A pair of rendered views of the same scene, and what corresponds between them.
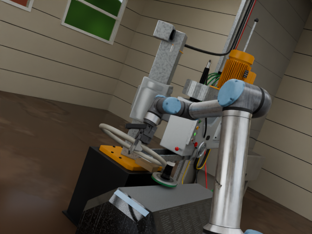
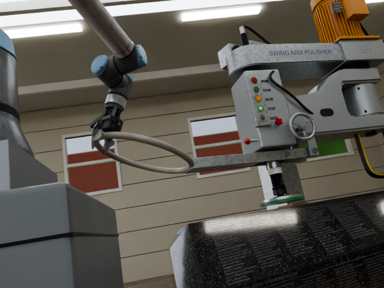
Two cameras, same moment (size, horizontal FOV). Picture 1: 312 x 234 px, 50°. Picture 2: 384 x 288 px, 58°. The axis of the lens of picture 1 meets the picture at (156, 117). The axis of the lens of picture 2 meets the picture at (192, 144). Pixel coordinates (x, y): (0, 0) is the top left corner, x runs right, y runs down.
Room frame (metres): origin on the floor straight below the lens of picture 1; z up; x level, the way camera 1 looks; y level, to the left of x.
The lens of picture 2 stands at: (1.09, -1.21, 0.77)
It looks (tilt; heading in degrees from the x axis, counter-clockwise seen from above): 14 degrees up; 45
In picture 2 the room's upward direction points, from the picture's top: 10 degrees counter-clockwise
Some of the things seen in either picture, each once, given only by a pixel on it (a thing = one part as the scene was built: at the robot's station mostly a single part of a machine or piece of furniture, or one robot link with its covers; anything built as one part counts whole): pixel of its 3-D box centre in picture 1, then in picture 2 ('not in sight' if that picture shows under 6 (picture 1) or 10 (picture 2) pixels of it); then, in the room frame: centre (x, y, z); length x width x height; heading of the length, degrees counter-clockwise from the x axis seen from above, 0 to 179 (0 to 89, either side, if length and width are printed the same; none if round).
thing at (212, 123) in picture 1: (203, 131); (326, 112); (2.96, -0.44, 1.28); 0.74 x 0.23 x 0.49; 151
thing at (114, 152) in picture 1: (131, 157); not in sight; (3.19, 0.09, 0.76); 0.49 x 0.49 x 0.05; 51
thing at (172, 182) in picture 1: (164, 178); (281, 198); (2.62, -0.24, 0.85); 0.21 x 0.21 x 0.01
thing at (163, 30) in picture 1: (165, 31); (231, 56); (3.08, 0.19, 2.00); 0.20 x 0.18 x 0.15; 51
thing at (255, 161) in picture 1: (227, 171); not in sight; (5.71, -1.50, 0.43); 1.30 x 0.62 x 0.86; 142
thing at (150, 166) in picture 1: (146, 165); (292, 208); (2.99, -0.07, 0.81); 0.20 x 0.10 x 0.05; 59
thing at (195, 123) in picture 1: (195, 126); (256, 100); (2.51, -0.31, 1.35); 0.08 x 0.03 x 0.28; 151
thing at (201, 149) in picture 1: (197, 147); (299, 128); (2.67, -0.41, 1.18); 0.15 x 0.10 x 0.15; 151
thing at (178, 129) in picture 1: (188, 128); (275, 115); (2.69, -0.28, 1.30); 0.36 x 0.22 x 0.45; 151
